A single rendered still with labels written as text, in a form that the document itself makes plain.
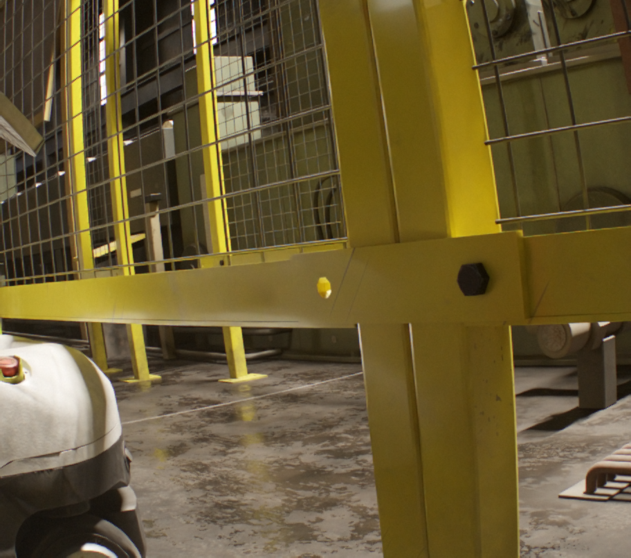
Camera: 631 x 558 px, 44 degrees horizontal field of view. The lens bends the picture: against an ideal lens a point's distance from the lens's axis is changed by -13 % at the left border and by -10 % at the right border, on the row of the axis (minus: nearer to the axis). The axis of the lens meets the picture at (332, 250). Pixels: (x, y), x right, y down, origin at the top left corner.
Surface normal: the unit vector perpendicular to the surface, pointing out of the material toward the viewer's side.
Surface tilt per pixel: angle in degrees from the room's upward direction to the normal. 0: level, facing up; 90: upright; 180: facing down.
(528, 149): 90
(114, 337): 90
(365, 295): 90
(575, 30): 90
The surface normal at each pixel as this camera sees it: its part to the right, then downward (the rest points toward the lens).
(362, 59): -0.76, 0.10
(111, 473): 0.99, -0.11
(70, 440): 0.78, -0.10
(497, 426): 0.63, -0.07
